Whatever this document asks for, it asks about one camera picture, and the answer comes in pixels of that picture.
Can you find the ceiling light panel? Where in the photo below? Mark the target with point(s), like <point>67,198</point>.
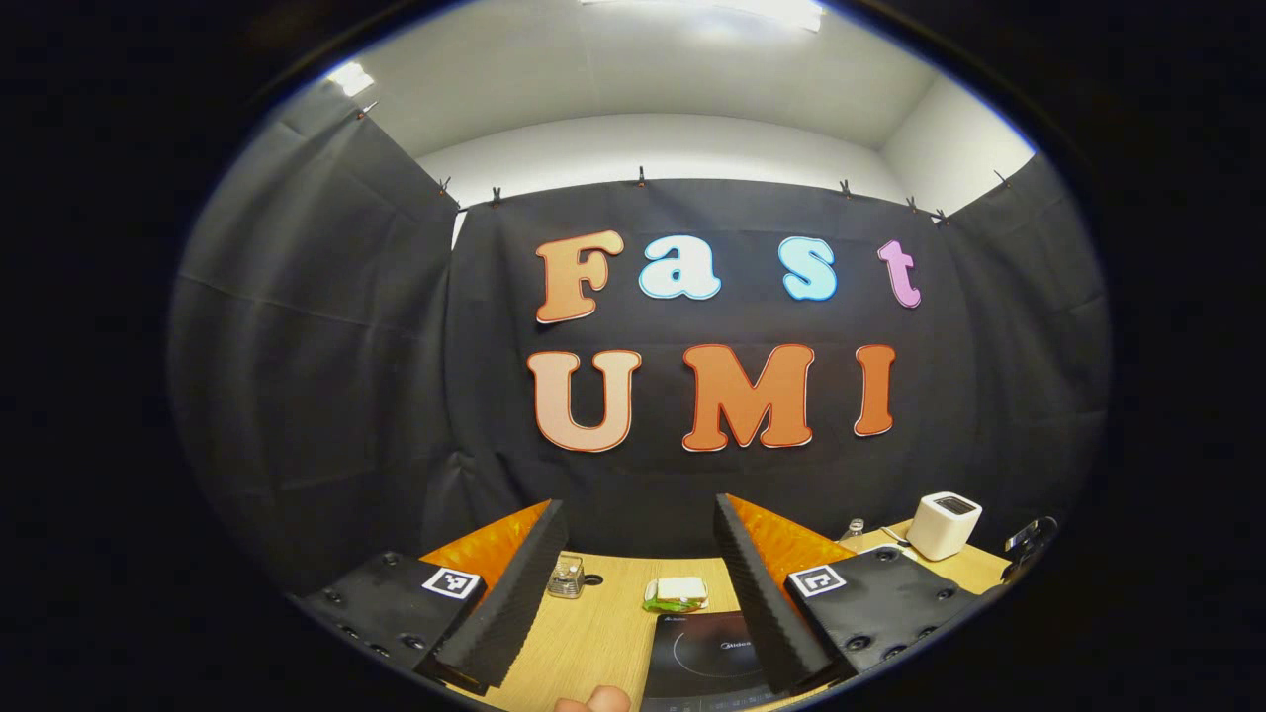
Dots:
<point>722,8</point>
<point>351,79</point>

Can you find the black induction cooktop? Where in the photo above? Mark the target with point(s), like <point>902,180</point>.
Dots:
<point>702,658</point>

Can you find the white toaster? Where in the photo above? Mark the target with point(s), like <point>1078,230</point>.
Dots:
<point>942,532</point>

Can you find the clear plastic water bottle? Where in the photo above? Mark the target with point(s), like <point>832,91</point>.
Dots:
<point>854,531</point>

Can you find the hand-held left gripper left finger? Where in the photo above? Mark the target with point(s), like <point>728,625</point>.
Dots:
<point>514,603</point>

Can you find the row of cloth clips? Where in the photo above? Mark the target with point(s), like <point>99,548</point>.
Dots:
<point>496,196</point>

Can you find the sandwich with lettuce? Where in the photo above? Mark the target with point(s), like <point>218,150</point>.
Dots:
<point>678,591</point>

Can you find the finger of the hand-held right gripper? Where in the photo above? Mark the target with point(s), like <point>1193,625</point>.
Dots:
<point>1031,542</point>

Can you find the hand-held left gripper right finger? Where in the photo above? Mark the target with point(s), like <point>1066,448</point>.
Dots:
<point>762,603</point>

